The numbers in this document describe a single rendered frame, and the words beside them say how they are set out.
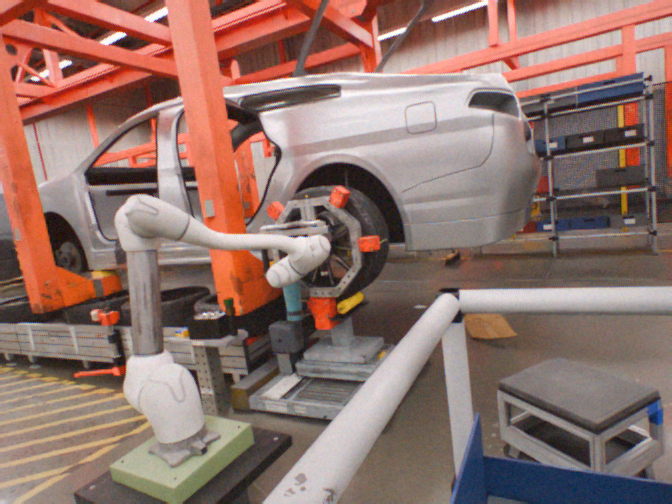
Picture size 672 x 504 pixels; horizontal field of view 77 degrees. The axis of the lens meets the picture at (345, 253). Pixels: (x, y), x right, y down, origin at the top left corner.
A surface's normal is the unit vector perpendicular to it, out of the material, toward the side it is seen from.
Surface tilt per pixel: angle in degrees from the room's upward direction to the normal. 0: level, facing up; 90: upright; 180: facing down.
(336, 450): 34
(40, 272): 90
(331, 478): 56
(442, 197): 90
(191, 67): 90
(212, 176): 90
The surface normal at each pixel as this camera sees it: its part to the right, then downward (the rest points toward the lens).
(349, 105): -0.44, 0.01
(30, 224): 0.90, -0.06
